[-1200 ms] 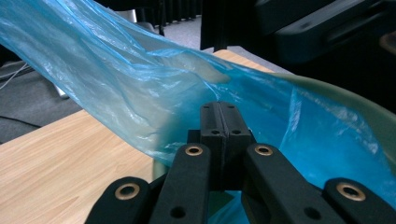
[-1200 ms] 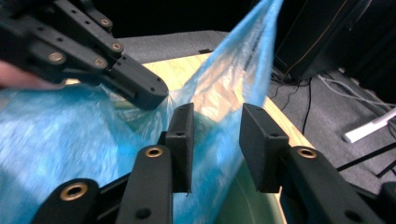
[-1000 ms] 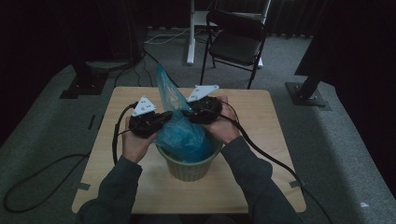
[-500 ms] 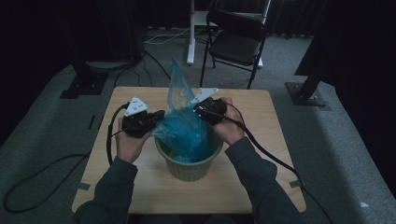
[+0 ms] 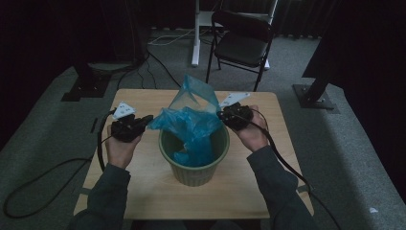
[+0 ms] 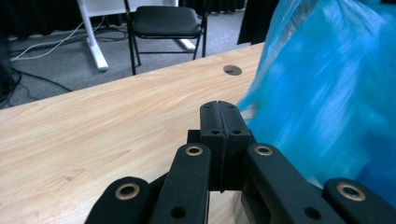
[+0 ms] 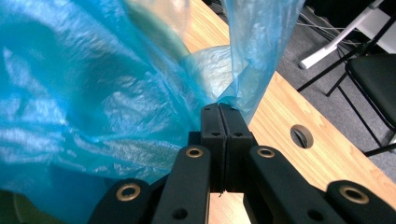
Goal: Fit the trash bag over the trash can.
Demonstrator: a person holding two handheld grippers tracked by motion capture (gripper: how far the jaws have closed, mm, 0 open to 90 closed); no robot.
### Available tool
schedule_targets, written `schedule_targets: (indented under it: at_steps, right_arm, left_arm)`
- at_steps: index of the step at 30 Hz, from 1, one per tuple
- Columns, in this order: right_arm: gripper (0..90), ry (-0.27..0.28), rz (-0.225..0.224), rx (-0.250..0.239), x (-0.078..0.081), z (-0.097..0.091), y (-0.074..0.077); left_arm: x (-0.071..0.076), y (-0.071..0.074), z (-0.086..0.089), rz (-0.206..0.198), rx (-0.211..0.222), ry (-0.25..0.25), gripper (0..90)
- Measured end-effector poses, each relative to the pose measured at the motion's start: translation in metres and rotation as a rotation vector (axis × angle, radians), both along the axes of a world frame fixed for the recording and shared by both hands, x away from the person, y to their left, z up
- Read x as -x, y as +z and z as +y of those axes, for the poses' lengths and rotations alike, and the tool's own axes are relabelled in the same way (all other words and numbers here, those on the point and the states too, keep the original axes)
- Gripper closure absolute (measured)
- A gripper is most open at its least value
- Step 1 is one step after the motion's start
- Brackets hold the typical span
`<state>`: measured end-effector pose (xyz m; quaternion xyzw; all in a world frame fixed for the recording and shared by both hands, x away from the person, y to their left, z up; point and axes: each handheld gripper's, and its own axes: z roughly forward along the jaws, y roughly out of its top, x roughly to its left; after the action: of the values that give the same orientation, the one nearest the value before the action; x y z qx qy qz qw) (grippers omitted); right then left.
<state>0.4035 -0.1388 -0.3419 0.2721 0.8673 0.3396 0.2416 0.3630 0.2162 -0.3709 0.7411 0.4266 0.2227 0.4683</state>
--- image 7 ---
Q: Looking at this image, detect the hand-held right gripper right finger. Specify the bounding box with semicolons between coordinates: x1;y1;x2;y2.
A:
221;104;259;191

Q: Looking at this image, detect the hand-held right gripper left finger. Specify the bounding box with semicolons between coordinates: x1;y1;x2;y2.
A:
188;103;227;191

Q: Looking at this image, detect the blue plastic bag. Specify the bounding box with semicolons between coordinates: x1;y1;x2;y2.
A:
0;0;306;224

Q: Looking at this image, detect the black folding chair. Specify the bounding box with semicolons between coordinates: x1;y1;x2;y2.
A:
297;15;396;157

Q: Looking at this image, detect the white desk frame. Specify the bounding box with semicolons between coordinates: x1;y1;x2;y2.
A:
298;0;396;70

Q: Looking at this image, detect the white floor cable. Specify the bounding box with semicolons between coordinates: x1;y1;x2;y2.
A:
295;12;347;35

